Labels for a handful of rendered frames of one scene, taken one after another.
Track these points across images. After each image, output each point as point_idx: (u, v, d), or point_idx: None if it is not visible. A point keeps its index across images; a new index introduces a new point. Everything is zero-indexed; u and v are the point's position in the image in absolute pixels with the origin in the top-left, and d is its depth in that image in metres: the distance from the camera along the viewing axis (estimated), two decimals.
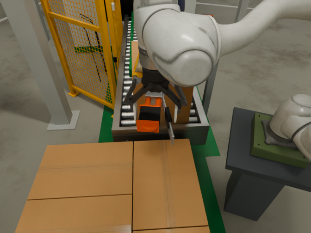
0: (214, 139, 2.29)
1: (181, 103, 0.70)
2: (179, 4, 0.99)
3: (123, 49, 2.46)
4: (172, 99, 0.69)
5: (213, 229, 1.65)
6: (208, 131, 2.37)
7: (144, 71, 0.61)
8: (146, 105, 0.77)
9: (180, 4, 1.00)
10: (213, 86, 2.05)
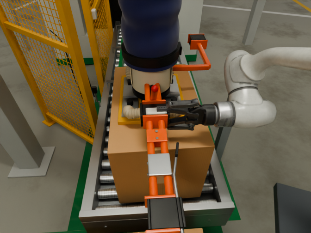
0: (230, 193, 1.70)
1: None
2: (171, 34, 0.75)
3: (110, 69, 1.88)
4: (177, 108, 0.76)
5: None
6: None
7: None
8: (153, 196, 0.52)
9: (173, 34, 0.76)
10: (231, 127, 1.46)
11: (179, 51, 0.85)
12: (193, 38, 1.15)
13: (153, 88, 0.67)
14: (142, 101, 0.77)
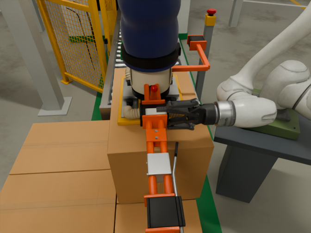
0: (208, 125, 2.24)
1: None
2: (170, 34, 0.76)
3: (116, 34, 2.42)
4: (177, 108, 0.76)
5: (204, 211, 1.61)
6: None
7: None
8: (153, 195, 0.52)
9: (172, 34, 0.76)
10: None
11: (178, 52, 0.85)
12: (192, 39, 1.15)
13: (152, 88, 0.67)
14: (142, 101, 0.77)
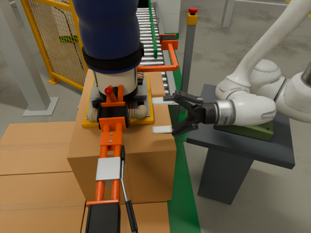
0: None
1: None
2: (127, 35, 0.74)
3: None
4: (181, 101, 0.74)
5: (185, 212, 1.59)
6: None
7: None
8: (96, 202, 0.51)
9: (130, 35, 0.75)
10: (190, 69, 1.98)
11: (141, 52, 0.84)
12: (164, 38, 1.14)
13: (106, 90, 0.66)
14: (101, 103, 0.76)
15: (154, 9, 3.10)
